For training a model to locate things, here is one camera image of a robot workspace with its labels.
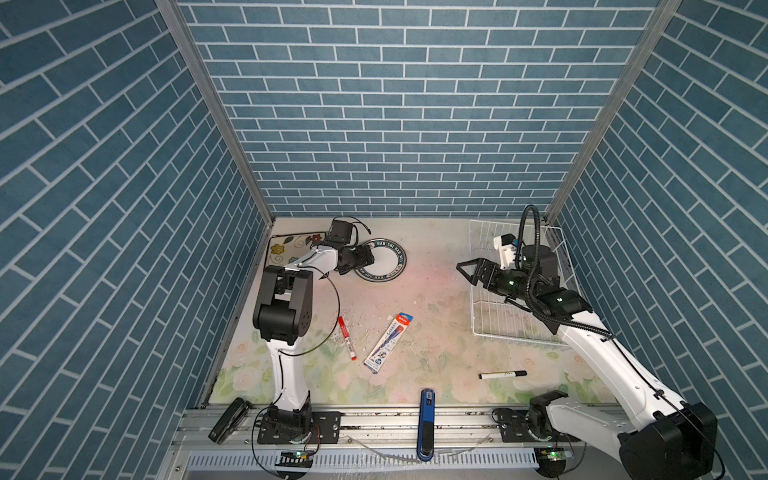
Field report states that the left circuit board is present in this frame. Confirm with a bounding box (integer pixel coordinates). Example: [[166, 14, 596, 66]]
[[275, 451, 315, 470]]

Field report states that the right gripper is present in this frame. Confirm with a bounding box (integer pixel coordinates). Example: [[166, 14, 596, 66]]
[[458, 256, 537, 303]]

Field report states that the circuit board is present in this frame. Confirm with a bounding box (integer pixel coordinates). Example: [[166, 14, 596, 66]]
[[536, 447, 570, 463], [275, 451, 315, 470]]

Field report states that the white cable duct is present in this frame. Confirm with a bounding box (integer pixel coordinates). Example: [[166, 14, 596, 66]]
[[186, 448, 539, 473]]

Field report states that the black square plate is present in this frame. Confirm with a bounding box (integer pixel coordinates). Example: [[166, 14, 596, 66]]
[[263, 232, 326, 267]]

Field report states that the blue black handheld device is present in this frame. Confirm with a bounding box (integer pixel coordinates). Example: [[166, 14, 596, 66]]
[[417, 389, 435, 462]]

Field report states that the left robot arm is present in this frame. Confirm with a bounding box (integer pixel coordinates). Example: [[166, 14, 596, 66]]
[[253, 241, 375, 443]]

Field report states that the black clip on rail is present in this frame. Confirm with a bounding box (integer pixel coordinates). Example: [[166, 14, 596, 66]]
[[208, 397, 253, 445]]

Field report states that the right circuit board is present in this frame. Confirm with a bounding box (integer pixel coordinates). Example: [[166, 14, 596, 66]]
[[536, 447, 570, 463]]

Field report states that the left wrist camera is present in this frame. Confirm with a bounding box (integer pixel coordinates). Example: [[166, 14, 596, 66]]
[[325, 219, 355, 246]]

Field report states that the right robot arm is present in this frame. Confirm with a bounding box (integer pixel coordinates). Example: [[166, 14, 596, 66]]
[[457, 245, 723, 479]]

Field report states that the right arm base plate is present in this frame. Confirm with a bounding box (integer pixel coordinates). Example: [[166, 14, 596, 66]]
[[491, 407, 579, 443]]

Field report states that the white round plate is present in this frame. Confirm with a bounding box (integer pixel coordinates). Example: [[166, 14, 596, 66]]
[[354, 238, 407, 283]]

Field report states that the aluminium rail frame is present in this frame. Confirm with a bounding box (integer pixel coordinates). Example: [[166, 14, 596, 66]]
[[158, 399, 638, 479]]

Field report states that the red marker pen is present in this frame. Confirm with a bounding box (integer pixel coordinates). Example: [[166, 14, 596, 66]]
[[338, 315, 357, 361]]

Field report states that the white wire dish rack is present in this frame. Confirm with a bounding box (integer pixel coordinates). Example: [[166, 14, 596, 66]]
[[469, 220, 583, 348]]

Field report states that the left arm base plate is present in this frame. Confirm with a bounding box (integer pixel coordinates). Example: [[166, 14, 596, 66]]
[[255, 411, 342, 445]]

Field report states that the black white marker pen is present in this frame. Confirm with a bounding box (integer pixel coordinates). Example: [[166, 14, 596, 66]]
[[478, 370, 528, 380]]

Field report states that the pen package red blue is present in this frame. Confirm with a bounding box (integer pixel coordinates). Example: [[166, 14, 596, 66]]
[[364, 312, 413, 374]]

